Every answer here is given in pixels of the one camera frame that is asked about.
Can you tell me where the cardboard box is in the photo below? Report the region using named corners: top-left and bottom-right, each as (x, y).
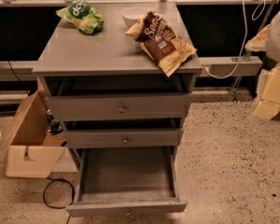
top-left (0, 92), bottom-right (72, 178)

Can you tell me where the grey bottom drawer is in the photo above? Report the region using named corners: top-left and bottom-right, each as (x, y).
top-left (66, 147), bottom-right (187, 217)

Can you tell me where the brown chip bag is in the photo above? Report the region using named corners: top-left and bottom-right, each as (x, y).
top-left (126, 11), bottom-right (196, 77)

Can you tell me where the white hanging cable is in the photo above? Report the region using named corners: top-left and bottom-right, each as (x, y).
top-left (203, 0), bottom-right (279, 80)

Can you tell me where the metal pole stand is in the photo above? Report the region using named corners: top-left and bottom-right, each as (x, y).
top-left (227, 0), bottom-right (277, 103)

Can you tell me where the grey wall shelf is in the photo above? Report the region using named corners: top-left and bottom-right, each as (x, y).
top-left (200, 56), bottom-right (262, 77)

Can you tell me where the small dark blue object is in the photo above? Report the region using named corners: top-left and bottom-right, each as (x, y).
top-left (46, 109), bottom-right (63, 134)

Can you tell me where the grey drawer cabinet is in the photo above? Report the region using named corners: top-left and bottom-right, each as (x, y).
top-left (32, 2), bottom-right (203, 166)

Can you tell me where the grey drawer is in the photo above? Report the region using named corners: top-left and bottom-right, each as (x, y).
top-left (66, 147), bottom-right (187, 217)
top-left (64, 128), bottom-right (183, 148)
top-left (46, 93), bottom-right (190, 121)

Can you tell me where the black floor cable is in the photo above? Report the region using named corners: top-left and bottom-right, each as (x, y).
top-left (42, 177), bottom-right (76, 224)

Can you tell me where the grey top drawer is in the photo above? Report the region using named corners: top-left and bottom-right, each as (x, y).
top-left (46, 93), bottom-right (190, 121)

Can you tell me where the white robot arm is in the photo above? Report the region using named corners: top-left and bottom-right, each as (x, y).
top-left (245, 10), bottom-right (280, 120)

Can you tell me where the green chip bag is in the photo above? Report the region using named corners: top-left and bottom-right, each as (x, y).
top-left (56, 1), bottom-right (105, 35)

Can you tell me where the white bowl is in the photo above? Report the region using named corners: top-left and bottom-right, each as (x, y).
top-left (121, 7), bottom-right (147, 27)

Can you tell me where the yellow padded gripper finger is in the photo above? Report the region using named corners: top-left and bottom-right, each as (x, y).
top-left (252, 63), bottom-right (280, 121)
top-left (245, 25), bottom-right (270, 51)

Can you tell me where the grey middle drawer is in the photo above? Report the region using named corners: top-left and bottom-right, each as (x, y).
top-left (64, 128), bottom-right (183, 148)

